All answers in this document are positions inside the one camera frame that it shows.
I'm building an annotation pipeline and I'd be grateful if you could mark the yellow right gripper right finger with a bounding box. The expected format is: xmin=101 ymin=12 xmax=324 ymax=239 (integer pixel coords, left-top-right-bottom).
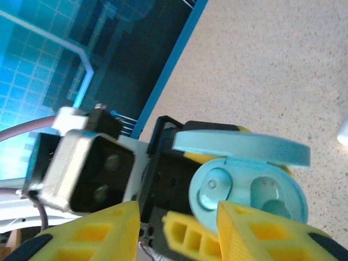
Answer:
xmin=216 ymin=200 xmax=348 ymax=261

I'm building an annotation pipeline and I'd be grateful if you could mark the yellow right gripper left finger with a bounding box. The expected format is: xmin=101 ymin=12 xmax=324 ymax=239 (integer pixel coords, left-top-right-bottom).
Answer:
xmin=8 ymin=201 xmax=141 ymax=261

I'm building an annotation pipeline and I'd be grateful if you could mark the light blue earbud charging case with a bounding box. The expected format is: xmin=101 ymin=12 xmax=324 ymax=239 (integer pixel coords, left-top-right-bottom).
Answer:
xmin=172 ymin=129 xmax=312 ymax=235

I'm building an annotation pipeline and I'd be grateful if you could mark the white earbud charging case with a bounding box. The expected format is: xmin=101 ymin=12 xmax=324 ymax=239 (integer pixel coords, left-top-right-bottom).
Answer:
xmin=337 ymin=119 xmax=348 ymax=145

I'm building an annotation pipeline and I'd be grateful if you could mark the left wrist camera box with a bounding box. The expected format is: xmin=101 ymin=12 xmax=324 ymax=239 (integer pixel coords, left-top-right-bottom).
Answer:
xmin=23 ymin=104 xmax=150 ymax=215

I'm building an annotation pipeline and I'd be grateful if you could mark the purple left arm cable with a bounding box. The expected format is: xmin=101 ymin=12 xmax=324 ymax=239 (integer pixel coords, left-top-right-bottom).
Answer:
xmin=0 ymin=115 xmax=65 ymax=235

